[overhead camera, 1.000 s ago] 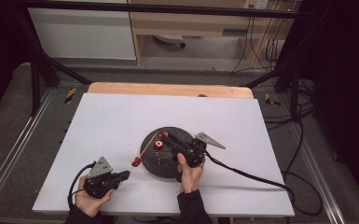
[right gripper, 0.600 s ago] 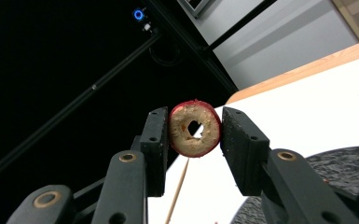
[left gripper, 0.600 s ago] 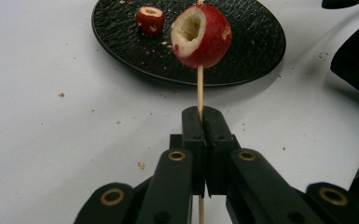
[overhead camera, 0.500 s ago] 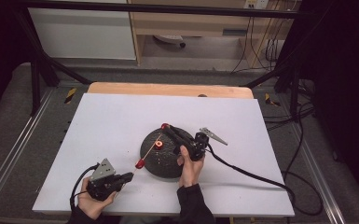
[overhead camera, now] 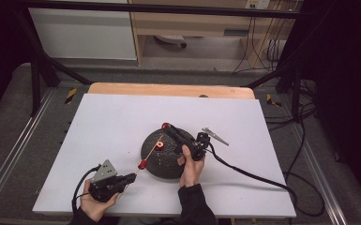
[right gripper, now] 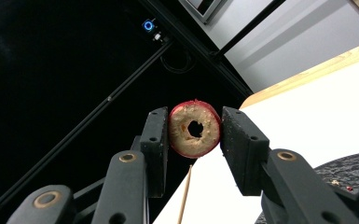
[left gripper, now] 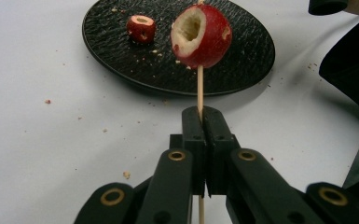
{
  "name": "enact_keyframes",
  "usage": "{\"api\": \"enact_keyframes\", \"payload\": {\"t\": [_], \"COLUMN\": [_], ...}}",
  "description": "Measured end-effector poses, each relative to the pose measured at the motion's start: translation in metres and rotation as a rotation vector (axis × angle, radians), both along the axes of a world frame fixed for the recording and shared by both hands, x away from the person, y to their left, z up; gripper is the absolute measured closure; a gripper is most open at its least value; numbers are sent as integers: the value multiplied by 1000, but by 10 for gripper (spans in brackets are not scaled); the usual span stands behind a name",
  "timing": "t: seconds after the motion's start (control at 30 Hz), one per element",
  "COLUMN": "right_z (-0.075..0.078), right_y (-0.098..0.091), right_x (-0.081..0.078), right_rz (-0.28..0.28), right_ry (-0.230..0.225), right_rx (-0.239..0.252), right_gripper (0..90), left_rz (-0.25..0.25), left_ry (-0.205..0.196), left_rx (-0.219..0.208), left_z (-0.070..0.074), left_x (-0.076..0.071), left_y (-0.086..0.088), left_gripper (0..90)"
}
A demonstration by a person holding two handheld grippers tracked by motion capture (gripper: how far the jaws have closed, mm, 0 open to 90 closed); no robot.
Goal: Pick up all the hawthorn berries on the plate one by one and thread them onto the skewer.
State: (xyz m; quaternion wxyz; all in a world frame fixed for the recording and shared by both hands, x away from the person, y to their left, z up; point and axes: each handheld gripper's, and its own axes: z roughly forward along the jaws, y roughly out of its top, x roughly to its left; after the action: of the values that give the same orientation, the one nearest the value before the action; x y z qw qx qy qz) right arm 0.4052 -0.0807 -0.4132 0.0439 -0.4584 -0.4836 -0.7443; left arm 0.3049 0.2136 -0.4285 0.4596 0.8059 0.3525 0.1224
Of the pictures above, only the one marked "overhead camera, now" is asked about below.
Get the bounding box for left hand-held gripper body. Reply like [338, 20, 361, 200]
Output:
[88, 158, 125, 203]

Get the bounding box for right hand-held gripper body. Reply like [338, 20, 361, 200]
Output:
[175, 127, 230, 162]

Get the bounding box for thin wooden skewer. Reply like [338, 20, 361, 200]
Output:
[135, 134, 165, 175]

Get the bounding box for black round plate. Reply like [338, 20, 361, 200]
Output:
[141, 127, 199, 180]

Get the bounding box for person's right hand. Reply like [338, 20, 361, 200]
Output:
[177, 144, 205, 188]

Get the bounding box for person's left hand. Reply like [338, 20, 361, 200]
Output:
[80, 179, 121, 223]

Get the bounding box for wooden table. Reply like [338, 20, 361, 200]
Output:
[87, 82, 256, 100]

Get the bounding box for white board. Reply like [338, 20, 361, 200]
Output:
[32, 93, 297, 218]

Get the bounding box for yellow black tape strip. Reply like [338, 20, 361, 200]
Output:
[265, 93, 283, 108]
[64, 87, 78, 105]

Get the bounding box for white chair base with wheel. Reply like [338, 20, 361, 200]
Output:
[154, 34, 188, 49]

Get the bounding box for light wooden desk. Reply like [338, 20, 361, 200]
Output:
[128, 0, 304, 68]

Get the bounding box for white cabinet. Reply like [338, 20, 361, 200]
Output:
[27, 7, 138, 61]

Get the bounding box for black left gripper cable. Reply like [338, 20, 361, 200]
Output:
[71, 164, 103, 214]

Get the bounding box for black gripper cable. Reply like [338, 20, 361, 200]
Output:
[208, 118, 326, 218]
[71, 164, 103, 214]

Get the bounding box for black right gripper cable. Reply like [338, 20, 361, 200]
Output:
[208, 118, 326, 218]

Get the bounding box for aluminium rail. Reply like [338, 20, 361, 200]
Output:
[0, 88, 56, 214]
[292, 123, 349, 225]

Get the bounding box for black floor cables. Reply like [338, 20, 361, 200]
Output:
[263, 79, 319, 132]

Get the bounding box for black metal frame strut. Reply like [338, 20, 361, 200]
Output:
[247, 18, 318, 123]
[12, 8, 93, 117]

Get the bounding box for bundle of hanging black cables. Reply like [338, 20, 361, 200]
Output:
[233, 15, 290, 75]

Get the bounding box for black metal frame bar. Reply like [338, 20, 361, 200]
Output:
[12, 0, 304, 20]

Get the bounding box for white wall socket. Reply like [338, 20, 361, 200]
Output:
[245, 0, 271, 10]

